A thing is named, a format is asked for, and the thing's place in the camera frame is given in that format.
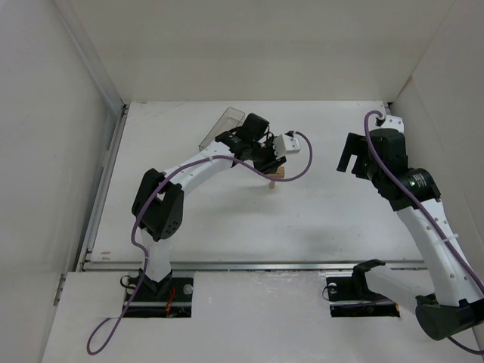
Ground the striped dark wood block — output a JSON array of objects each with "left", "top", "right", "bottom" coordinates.
[{"left": 273, "top": 166, "right": 285, "bottom": 179}]

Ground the clear plastic box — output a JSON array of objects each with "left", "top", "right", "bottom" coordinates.
[{"left": 199, "top": 107, "right": 245, "bottom": 151}]

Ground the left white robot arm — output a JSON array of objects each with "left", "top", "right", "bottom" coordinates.
[{"left": 132, "top": 113, "right": 300, "bottom": 298}]

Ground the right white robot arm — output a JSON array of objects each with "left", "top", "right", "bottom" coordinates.
[{"left": 337, "top": 129, "right": 483, "bottom": 340}]

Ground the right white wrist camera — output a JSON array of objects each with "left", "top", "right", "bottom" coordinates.
[{"left": 375, "top": 115, "right": 405, "bottom": 133}]

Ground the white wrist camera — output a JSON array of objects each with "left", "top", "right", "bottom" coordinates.
[
  {"left": 375, "top": 115, "right": 405, "bottom": 133},
  {"left": 273, "top": 131, "right": 301, "bottom": 159}
]

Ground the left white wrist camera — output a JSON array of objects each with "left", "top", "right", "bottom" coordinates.
[{"left": 273, "top": 131, "right": 301, "bottom": 159}]

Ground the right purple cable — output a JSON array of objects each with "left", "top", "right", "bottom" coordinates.
[{"left": 364, "top": 110, "right": 484, "bottom": 355}]

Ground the purple cable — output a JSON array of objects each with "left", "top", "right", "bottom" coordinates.
[
  {"left": 85, "top": 130, "right": 313, "bottom": 356},
  {"left": 364, "top": 110, "right": 484, "bottom": 355}
]

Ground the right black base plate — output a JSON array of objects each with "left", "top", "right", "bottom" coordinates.
[{"left": 321, "top": 276, "right": 400, "bottom": 318}]

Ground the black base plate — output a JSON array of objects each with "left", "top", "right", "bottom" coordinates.
[
  {"left": 321, "top": 276, "right": 400, "bottom": 318},
  {"left": 120, "top": 274, "right": 194, "bottom": 318}
]

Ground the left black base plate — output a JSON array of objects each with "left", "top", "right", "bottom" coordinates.
[{"left": 120, "top": 274, "right": 194, "bottom": 318}]

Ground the aluminium front rail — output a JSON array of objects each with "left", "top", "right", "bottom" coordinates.
[{"left": 81, "top": 259, "right": 442, "bottom": 272}]

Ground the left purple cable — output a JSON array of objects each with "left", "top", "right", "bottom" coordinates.
[{"left": 85, "top": 130, "right": 313, "bottom": 356}]

